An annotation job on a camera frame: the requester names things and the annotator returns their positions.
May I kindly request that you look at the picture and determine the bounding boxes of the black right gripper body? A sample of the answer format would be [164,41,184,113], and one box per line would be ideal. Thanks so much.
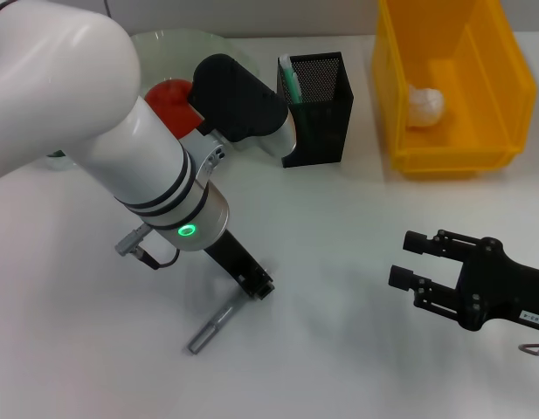
[453,236,539,336]

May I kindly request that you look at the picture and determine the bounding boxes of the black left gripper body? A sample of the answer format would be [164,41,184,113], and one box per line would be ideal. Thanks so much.
[202,229,266,294]

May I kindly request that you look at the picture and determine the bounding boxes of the grey pen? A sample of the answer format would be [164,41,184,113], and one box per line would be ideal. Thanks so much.
[186,304,236,356]

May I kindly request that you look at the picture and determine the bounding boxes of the white paper ball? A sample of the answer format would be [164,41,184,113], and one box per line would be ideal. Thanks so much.
[407,84,446,129]

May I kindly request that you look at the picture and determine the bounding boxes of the black mesh pen holder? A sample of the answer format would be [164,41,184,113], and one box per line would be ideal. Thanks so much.
[275,52,356,169]

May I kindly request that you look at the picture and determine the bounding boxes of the orange fruit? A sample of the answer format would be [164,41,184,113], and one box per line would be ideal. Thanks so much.
[144,78,202,141]

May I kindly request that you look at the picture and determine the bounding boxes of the green thread snips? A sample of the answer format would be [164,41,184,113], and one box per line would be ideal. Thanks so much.
[278,53,306,106]

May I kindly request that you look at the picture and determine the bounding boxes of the clear bottle with green label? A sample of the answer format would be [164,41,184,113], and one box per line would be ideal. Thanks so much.
[45,149,79,172]

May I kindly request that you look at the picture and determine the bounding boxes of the pale green wavy fruit plate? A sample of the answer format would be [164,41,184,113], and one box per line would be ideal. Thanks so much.
[44,29,262,172]

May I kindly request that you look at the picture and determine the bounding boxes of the yellow plastic bin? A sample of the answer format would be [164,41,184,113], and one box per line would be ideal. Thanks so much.
[370,0,539,181]

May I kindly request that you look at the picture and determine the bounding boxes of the right gripper cable with plug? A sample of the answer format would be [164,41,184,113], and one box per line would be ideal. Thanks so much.
[516,334,539,357]

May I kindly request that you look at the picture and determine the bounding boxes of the gripper cable with plug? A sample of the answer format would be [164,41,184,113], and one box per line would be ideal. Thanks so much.
[114,223,181,271]
[516,334,539,357]

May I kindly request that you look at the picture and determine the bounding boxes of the left gripper cable with plug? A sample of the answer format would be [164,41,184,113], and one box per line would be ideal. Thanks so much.
[114,223,181,271]

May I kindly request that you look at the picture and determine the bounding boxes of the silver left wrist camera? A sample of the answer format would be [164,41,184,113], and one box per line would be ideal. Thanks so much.
[187,53,299,159]

